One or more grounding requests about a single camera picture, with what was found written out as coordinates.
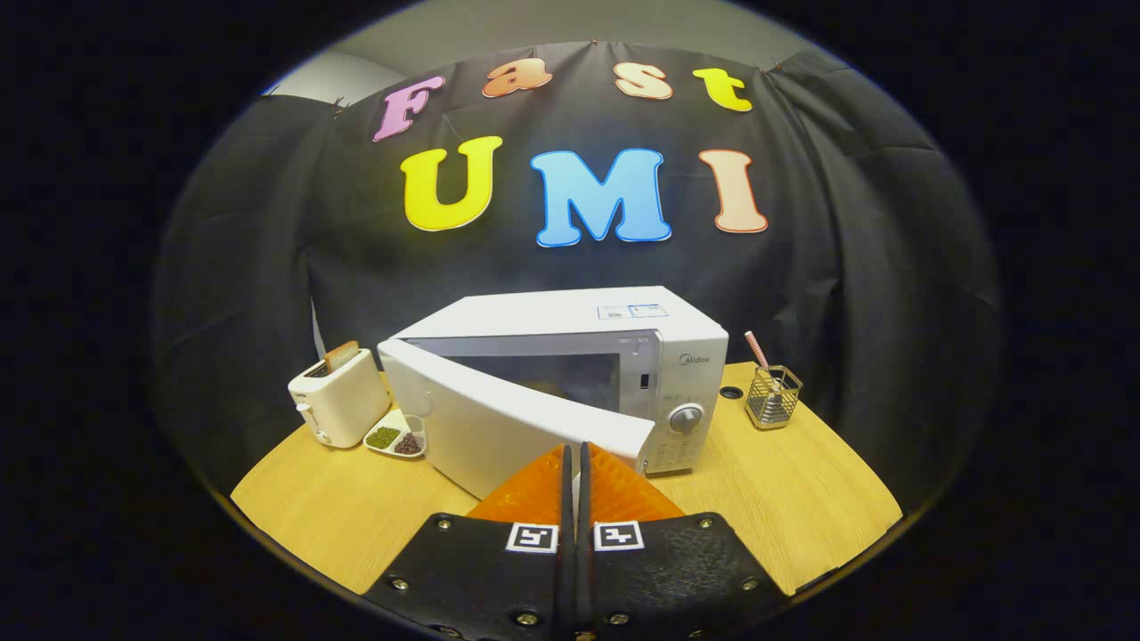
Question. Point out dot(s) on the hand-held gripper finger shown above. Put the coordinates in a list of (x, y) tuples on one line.
[(585, 579), (565, 579)]

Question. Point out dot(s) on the white microwave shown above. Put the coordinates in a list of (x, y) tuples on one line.
[(481, 427)]

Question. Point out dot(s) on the white divided tray with beans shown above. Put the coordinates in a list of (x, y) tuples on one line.
[(396, 438)]

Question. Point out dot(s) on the white toaster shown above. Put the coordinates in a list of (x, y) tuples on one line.
[(343, 405)]

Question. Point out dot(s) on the pink striped straw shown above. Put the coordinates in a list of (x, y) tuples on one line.
[(757, 349)]

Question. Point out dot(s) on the toast slice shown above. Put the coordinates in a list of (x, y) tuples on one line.
[(342, 356)]

